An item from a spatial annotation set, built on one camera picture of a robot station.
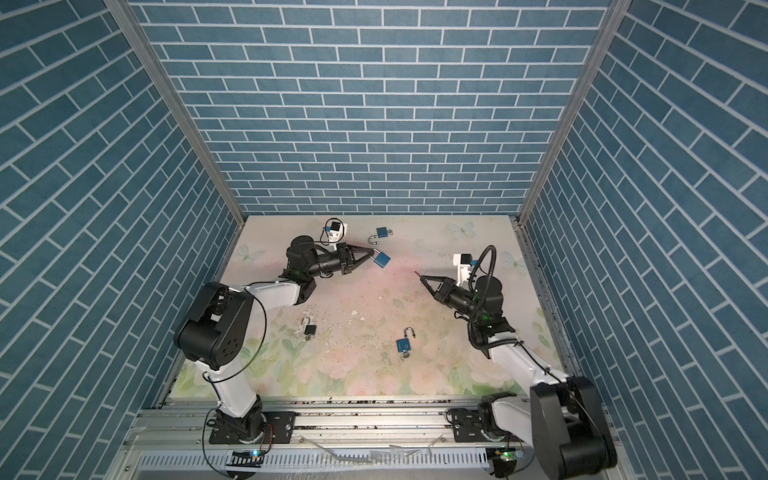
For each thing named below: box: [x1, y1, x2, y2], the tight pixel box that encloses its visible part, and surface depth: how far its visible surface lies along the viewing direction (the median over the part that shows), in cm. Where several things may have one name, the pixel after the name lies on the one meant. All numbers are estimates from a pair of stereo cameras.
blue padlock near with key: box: [396, 326, 416, 361], surface depth 88 cm
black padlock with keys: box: [300, 316, 317, 341], surface depth 93 cm
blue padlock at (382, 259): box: [373, 251, 391, 269], surface depth 85 cm
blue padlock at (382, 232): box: [368, 226, 394, 245], surface depth 118 cm
